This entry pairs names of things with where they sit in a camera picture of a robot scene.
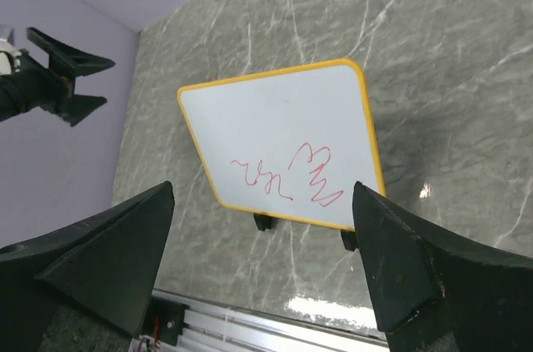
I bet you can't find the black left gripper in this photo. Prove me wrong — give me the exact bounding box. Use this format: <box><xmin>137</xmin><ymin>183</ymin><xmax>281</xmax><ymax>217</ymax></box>
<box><xmin>1</xmin><ymin>27</ymin><xmax>115</xmax><ymax>127</ymax></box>

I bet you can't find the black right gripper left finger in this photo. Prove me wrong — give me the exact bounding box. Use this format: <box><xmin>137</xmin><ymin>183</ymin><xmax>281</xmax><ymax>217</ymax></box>
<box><xmin>1</xmin><ymin>181</ymin><xmax>174</xmax><ymax>351</ymax></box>

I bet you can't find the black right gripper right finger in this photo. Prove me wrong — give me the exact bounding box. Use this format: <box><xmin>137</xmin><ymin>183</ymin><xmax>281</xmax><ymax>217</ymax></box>
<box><xmin>352</xmin><ymin>182</ymin><xmax>532</xmax><ymax>351</ymax></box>

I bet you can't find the yellow framed whiteboard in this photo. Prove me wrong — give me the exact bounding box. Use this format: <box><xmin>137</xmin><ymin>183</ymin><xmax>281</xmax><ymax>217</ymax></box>
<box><xmin>177</xmin><ymin>58</ymin><xmax>386</xmax><ymax>251</ymax></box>

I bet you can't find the aluminium front rail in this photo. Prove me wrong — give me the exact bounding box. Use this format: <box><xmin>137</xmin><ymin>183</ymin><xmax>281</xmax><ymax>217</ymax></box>
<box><xmin>127</xmin><ymin>290</ymin><xmax>389</xmax><ymax>351</ymax></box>

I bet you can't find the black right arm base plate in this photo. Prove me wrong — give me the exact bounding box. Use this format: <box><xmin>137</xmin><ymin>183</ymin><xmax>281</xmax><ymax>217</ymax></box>
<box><xmin>141</xmin><ymin>296</ymin><xmax>188</xmax><ymax>346</ymax></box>

